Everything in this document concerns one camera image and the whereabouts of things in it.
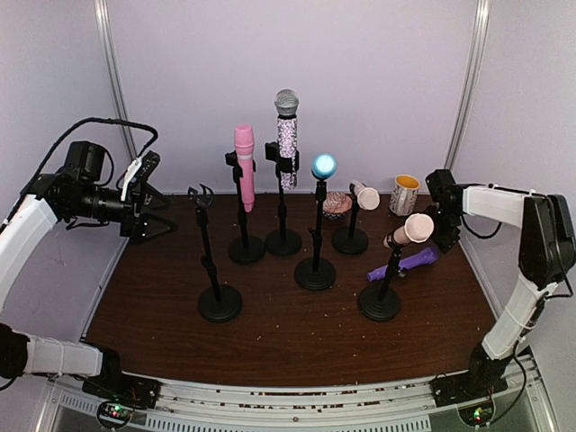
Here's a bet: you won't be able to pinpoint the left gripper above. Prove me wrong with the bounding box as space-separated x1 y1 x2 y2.
67 181 177 244

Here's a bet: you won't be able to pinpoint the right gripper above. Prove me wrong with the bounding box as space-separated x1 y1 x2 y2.
414 204 460 252

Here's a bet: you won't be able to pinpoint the beige pink microphone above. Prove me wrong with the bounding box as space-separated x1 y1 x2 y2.
383 213 435 248

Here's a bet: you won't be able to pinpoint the purple microphone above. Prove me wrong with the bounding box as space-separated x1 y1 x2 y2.
366 247 440 283

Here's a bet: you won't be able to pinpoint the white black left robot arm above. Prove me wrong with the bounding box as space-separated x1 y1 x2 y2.
1 141 177 400

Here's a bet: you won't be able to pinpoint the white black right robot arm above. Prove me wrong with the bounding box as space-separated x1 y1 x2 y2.
426 168 575 398

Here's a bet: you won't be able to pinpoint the pale pink small microphone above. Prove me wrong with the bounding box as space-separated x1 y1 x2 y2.
349 179 381 211

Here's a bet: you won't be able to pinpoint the black small-mic stand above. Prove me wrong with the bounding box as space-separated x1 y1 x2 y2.
331 194 369 255

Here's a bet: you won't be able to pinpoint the black pink-mic stand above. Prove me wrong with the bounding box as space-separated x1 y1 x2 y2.
225 151 266 265

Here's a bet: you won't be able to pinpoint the blue-head microphone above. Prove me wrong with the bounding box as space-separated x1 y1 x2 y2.
311 153 338 180

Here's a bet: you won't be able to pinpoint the black glitter-mic stand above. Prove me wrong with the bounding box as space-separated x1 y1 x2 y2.
265 141 302 257

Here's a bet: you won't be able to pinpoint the black blue-mic stand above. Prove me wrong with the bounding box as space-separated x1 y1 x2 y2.
294 179 336 292

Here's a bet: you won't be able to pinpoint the glitter silver-head microphone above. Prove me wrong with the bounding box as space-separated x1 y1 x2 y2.
274 89 300 190

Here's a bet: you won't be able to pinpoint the white floral mug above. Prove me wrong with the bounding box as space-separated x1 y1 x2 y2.
389 175 420 217

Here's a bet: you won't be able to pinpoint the patterned ceramic bowl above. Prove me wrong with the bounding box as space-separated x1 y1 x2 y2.
322 192 352 220

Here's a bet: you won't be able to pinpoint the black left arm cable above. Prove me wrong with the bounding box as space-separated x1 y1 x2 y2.
40 116 160 181

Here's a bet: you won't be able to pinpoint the aluminium right corner post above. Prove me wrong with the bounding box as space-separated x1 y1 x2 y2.
444 0 491 169

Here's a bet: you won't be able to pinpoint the aluminium corner post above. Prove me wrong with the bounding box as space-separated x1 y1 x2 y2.
444 0 491 169
93 0 138 157

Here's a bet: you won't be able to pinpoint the aluminium front rail base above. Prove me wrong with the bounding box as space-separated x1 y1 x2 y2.
33 348 559 432

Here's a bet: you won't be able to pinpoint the aluminium left corner post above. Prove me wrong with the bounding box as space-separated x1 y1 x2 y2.
93 0 138 157

